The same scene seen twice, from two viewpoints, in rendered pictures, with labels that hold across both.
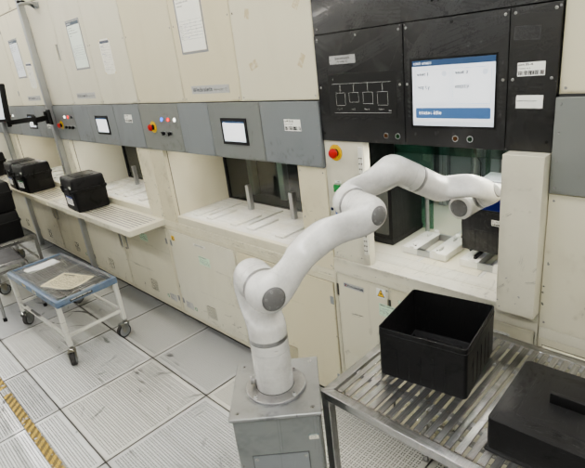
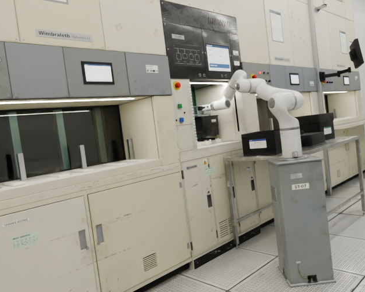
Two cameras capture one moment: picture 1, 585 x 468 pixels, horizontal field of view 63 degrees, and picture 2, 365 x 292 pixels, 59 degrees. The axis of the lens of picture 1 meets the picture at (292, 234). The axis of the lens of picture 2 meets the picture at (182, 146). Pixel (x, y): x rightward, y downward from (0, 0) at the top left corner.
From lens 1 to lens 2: 301 cm
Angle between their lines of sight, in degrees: 89
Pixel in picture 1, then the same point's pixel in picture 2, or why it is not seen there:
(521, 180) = not seen: hidden behind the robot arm
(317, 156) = (168, 87)
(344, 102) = (181, 58)
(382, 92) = (196, 55)
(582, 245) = (253, 109)
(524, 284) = (251, 125)
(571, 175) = not seen: hidden behind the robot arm
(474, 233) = (206, 128)
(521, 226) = (247, 103)
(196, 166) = not seen: outside the picture
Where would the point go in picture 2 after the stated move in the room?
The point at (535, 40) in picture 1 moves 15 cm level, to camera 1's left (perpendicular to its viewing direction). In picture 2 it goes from (234, 44) to (238, 39)
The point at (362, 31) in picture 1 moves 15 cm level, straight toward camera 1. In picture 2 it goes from (186, 26) to (206, 22)
